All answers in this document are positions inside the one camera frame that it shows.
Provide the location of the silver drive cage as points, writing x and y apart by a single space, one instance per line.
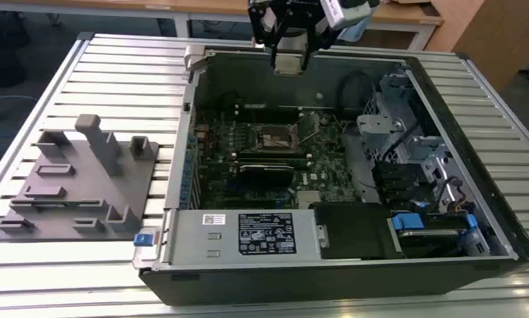
376 127

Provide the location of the blue plastic latch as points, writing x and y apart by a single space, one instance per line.
142 239

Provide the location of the black RAM slot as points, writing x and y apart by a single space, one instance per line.
268 161
268 153

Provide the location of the black graphics card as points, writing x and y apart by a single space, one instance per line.
265 179

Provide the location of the black PC case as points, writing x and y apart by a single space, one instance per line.
290 285

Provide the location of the round coin battery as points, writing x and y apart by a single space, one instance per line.
324 119

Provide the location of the CPU socket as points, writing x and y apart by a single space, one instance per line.
272 132

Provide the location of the silver CPU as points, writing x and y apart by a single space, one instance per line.
289 64

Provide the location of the green RAM stick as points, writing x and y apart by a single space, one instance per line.
52 206

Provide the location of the blue plastic clip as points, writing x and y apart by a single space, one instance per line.
470 221

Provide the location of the grey parts rack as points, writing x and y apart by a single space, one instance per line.
86 198

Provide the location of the silver chipset heatsink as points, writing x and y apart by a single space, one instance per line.
308 196

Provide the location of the grey case latch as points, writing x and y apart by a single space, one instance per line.
193 54

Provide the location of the metal locking lever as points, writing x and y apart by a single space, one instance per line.
310 136

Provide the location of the green motherboard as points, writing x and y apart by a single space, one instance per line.
330 179

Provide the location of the wooden desk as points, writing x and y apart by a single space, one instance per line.
69 5
401 18

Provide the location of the blue disk carrier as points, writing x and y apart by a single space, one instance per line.
408 221

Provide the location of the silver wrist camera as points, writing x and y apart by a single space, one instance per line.
334 13

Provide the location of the wooden cabinet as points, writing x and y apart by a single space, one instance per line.
502 33

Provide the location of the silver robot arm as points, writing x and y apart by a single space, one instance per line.
292 41

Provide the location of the silver power supply unit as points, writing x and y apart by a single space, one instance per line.
189 238

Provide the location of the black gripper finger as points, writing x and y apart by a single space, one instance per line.
257 23
310 33

